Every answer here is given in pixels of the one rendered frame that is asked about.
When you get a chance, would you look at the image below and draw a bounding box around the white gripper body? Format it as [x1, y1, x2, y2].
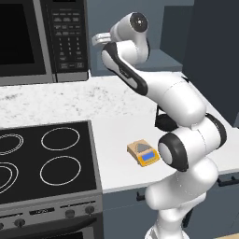
[91, 32, 113, 47]

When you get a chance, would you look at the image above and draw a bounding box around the blue-grey base cupboard front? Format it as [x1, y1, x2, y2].
[102, 173, 239, 239]

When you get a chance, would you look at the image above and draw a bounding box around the black and silver microwave oven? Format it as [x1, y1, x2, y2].
[0, 0, 91, 87]

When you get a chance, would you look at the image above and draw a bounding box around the black cupboard handle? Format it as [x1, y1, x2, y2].
[217, 175, 239, 188]
[135, 190, 148, 202]

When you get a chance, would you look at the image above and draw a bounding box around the silver oven control panel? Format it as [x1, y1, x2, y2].
[0, 193, 105, 232]

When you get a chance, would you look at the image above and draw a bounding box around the microwave oven door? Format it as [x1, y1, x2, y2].
[0, 0, 58, 87]

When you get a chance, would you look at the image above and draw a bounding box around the black glass hob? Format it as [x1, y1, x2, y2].
[0, 120, 98, 205]

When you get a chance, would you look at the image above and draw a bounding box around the black rounded object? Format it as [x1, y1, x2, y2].
[154, 105, 180, 133]

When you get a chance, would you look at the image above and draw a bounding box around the dark blue cabinet door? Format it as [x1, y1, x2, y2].
[182, 0, 239, 128]

